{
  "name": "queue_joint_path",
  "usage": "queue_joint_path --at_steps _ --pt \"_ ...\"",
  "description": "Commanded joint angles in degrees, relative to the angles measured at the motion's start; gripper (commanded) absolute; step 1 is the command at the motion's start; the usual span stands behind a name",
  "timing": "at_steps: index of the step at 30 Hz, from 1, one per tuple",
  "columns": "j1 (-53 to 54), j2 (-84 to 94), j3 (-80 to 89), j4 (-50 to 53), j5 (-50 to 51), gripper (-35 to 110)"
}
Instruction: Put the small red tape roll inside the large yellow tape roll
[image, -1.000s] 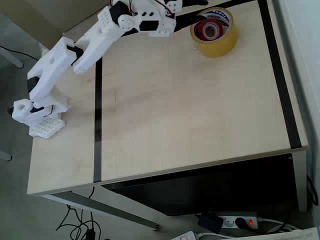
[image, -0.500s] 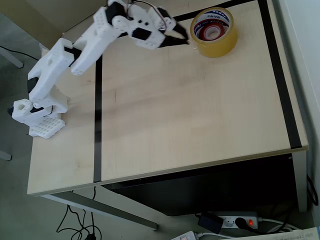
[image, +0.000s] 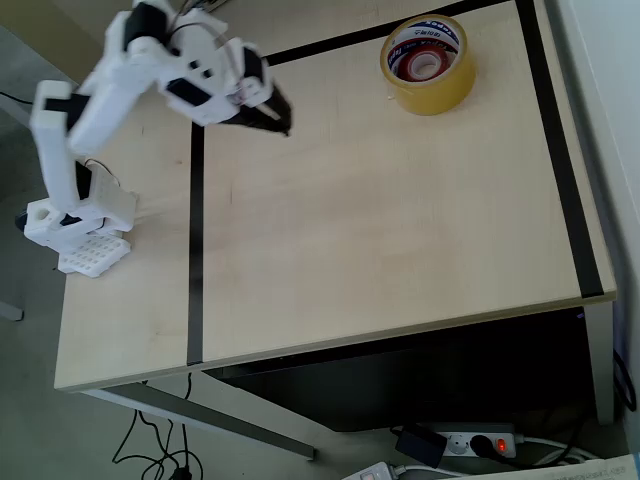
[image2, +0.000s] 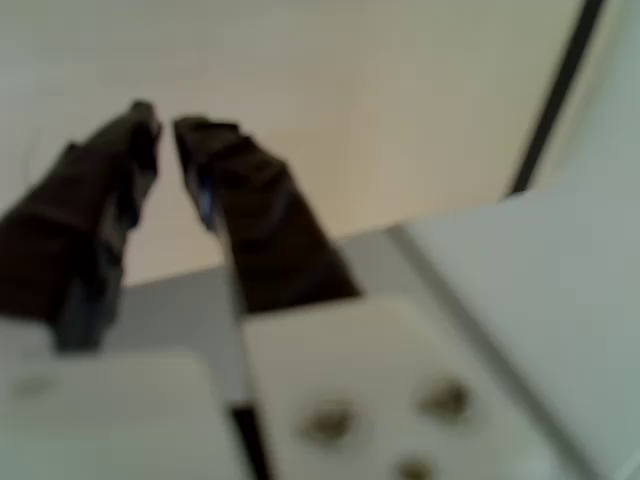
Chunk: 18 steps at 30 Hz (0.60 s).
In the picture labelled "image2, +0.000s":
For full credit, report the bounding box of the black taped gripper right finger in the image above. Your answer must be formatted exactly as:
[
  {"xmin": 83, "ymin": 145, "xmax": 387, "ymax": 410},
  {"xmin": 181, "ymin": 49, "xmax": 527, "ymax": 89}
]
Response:
[{"xmin": 172, "ymin": 115, "xmax": 566, "ymax": 480}]

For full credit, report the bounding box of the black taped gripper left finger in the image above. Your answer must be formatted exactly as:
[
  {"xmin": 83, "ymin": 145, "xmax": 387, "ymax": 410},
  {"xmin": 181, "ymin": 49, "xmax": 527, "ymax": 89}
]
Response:
[{"xmin": 0, "ymin": 99, "xmax": 164, "ymax": 351}]

